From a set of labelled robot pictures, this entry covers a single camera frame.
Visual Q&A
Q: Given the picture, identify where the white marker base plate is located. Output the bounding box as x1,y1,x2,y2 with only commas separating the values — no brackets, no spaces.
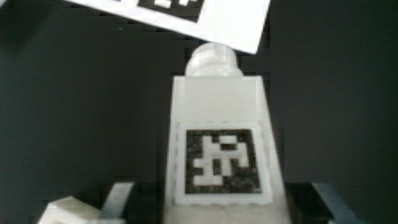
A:
67,0,269,54

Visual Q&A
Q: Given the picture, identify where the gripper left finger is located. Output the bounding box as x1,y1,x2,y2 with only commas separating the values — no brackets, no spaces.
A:
93,181,164,224

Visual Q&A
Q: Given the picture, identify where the white table leg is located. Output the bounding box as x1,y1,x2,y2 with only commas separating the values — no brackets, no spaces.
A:
36,196,125,224
163,43,291,224

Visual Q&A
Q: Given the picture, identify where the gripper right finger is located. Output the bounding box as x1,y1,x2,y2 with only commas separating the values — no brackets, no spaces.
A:
282,181,363,224

